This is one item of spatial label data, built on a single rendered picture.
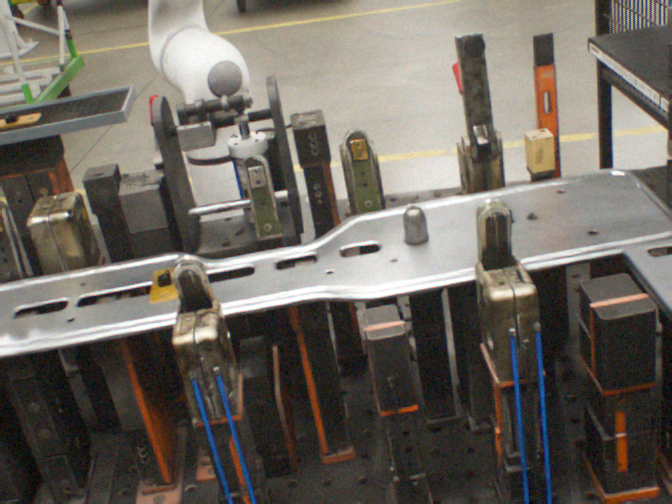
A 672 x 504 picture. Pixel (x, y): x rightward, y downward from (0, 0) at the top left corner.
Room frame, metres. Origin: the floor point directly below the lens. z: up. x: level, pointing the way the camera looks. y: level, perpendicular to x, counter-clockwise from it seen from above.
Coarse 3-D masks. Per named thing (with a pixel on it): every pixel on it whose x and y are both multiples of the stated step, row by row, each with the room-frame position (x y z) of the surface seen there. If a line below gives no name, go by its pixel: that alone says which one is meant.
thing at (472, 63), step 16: (480, 32) 1.23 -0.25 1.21; (464, 48) 1.19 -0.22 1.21; (480, 48) 1.19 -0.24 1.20; (464, 64) 1.21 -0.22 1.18; (480, 64) 1.21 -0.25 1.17; (464, 80) 1.21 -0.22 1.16; (480, 80) 1.22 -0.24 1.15; (464, 96) 1.21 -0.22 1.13; (480, 96) 1.21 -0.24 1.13; (464, 112) 1.22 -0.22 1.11; (480, 112) 1.21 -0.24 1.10
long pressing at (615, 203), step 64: (512, 192) 1.15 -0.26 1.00; (576, 192) 1.11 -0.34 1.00; (640, 192) 1.08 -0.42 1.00; (256, 256) 1.09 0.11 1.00; (320, 256) 1.07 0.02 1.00; (384, 256) 1.03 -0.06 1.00; (448, 256) 1.00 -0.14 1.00; (576, 256) 0.95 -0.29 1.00; (0, 320) 1.05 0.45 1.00; (64, 320) 1.02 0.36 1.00; (128, 320) 0.99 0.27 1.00
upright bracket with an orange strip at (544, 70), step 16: (544, 48) 1.21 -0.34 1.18; (544, 64) 1.22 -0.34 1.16; (544, 80) 1.21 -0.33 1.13; (544, 96) 1.21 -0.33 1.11; (544, 112) 1.21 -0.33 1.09; (544, 128) 1.21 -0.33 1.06; (560, 176) 1.21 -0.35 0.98; (560, 192) 1.21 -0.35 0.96; (560, 272) 1.21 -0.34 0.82; (560, 288) 1.21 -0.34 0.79; (560, 304) 1.21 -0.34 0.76; (560, 320) 1.21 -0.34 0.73
